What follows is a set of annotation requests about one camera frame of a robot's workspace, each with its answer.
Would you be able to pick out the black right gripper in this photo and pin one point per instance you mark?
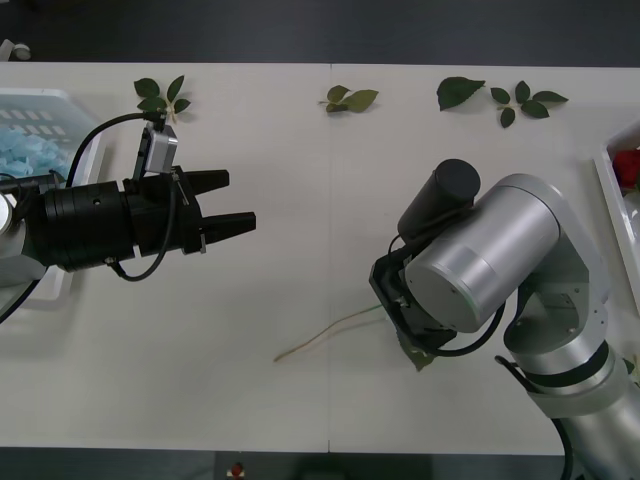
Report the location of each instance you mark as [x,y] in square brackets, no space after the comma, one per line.
[387,280]

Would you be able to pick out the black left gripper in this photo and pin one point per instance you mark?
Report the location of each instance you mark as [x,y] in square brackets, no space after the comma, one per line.
[150,220]

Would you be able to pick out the red rose with green stem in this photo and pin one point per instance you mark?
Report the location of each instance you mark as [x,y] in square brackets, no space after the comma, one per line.
[627,167]

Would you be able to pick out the shallow white box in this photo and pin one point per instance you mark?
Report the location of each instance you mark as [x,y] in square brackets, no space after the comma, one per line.
[614,200]
[95,160]

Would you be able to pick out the green five-leaf twig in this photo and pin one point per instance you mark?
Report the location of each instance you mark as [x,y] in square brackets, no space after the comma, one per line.
[146,87]
[535,107]

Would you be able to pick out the olive green leaf twig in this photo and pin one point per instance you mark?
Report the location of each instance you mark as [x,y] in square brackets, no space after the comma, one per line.
[360,99]

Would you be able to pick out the large single green leaf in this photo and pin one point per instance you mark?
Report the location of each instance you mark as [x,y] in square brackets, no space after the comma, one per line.
[455,92]

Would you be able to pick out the red round knob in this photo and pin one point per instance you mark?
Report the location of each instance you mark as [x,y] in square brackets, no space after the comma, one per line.
[236,470]

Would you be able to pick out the white caster wheel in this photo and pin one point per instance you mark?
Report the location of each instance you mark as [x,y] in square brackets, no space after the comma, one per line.
[20,50]

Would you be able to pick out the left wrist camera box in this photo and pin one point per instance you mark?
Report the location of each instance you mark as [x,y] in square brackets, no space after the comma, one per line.
[160,150]

